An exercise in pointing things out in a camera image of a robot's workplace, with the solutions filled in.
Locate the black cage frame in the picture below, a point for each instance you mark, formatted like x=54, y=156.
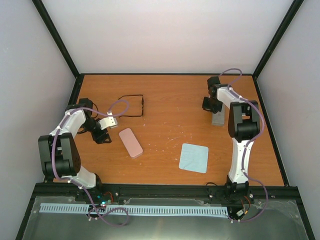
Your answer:
x=79, y=77

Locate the grey green glasses case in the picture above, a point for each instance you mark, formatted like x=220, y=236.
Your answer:
x=218, y=119

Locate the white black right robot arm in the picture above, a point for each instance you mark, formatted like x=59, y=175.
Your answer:
x=243, y=127

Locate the black round sunglasses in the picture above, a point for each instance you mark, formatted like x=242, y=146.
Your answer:
x=136, y=105

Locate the pink glasses case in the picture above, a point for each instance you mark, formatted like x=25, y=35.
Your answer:
x=131, y=143

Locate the light blue slotted cable duct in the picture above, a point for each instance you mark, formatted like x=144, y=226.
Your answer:
x=139, y=210

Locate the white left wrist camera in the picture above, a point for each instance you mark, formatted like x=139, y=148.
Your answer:
x=108, y=122

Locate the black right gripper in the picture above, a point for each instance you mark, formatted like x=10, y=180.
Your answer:
x=205, y=107

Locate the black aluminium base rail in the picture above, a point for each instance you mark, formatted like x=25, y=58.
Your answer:
x=118, y=193

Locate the light blue cleaning cloth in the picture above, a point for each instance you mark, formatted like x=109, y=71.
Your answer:
x=194, y=158

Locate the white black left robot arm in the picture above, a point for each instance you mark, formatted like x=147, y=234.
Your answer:
x=58, y=153

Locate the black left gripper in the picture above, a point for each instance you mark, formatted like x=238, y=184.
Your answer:
x=99, y=138

